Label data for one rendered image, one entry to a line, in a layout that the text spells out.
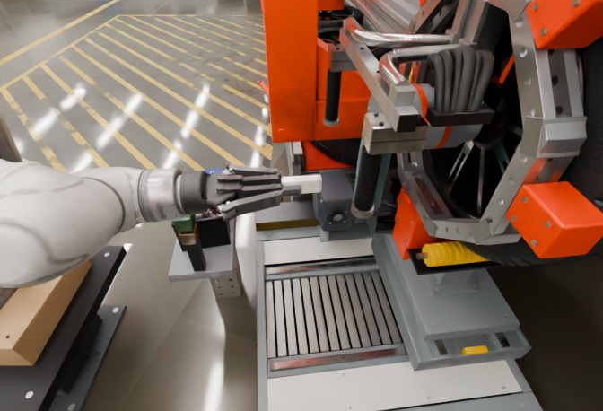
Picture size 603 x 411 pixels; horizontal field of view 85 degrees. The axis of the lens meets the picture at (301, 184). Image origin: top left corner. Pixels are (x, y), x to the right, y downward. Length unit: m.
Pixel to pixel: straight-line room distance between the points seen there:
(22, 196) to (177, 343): 1.02
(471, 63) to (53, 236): 0.56
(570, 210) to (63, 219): 0.64
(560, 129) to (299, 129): 0.84
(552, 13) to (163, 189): 0.59
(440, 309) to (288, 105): 0.83
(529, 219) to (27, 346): 1.14
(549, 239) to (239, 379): 1.02
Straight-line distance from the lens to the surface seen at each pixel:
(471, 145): 0.89
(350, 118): 1.24
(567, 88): 0.60
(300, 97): 1.16
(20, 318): 1.16
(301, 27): 1.08
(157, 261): 1.63
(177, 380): 1.34
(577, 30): 0.58
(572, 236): 0.58
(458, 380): 1.29
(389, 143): 0.54
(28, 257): 0.43
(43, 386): 1.15
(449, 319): 1.20
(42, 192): 0.47
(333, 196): 1.19
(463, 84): 0.54
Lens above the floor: 1.21
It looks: 41 degrees down
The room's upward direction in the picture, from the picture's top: straight up
